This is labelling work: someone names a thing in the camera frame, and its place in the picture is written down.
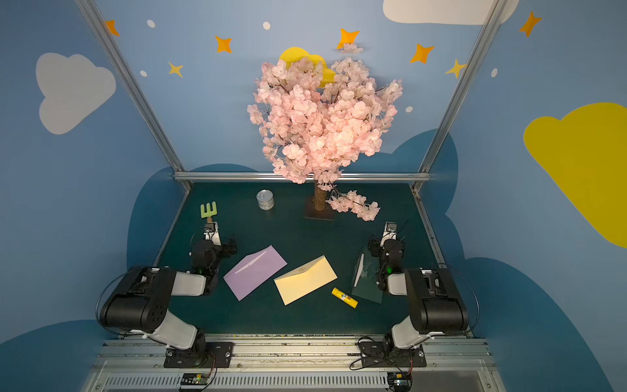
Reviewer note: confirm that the pink cherry blossom tree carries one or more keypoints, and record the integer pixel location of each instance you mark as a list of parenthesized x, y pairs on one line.
[(317, 119)]

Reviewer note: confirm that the small circuit board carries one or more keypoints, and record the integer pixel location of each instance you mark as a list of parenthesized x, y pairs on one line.
[(194, 380), (399, 381)]

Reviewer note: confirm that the left aluminium frame post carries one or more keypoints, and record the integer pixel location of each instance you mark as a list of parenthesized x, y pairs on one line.
[(97, 24)]

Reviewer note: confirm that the aluminium frame post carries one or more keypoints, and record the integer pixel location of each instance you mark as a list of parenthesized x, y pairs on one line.
[(475, 60), (97, 24)]

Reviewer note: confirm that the yellow glue stick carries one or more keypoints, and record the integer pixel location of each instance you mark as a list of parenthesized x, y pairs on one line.
[(350, 301)]

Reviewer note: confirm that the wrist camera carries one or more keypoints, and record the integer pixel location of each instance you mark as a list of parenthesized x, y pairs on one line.
[(211, 233), (390, 232)]

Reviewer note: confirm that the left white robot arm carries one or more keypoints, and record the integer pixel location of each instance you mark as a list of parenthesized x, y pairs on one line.
[(140, 302)]

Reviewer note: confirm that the fallen pink blossom branch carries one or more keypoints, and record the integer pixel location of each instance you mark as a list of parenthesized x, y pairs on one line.
[(355, 203)]

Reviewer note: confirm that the left small circuit board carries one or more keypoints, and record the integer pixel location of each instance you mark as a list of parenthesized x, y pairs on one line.
[(194, 380)]

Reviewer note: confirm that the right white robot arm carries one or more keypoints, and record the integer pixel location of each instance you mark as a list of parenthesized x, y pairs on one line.
[(435, 306)]

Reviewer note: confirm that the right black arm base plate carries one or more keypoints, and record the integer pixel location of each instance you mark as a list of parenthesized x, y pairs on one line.
[(384, 354)]

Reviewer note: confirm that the purple envelope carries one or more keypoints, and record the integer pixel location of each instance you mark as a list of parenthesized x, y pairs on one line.
[(253, 270)]

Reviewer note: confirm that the cream yellow envelope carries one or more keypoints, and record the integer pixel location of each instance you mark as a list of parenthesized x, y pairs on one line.
[(305, 279)]

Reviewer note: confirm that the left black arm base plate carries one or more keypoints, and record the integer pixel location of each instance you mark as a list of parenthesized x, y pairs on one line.
[(212, 354)]

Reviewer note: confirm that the silver tin can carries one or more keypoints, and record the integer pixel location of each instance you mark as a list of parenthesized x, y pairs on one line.
[(265, 199)]

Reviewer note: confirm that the aluminium mounting rail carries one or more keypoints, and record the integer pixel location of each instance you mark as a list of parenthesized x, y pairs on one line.
[(296, 363)]

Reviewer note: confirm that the dark green envelope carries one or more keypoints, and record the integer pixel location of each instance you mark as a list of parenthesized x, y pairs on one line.
[(364, 282)]

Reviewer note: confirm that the right small circuit board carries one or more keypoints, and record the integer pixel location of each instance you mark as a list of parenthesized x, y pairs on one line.
[(399, 381)]

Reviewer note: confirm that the green toy garden rake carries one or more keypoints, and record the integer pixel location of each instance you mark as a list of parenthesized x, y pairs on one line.
[(208, 211)]

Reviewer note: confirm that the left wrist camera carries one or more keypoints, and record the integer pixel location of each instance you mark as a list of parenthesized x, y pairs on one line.
[(211, 233)]

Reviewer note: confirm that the right aluminium frame post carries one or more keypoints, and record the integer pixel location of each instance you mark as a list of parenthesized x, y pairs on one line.
[(475, 60)]

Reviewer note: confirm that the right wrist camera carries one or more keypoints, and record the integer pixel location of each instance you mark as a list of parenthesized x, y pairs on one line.
[(390, 232)]

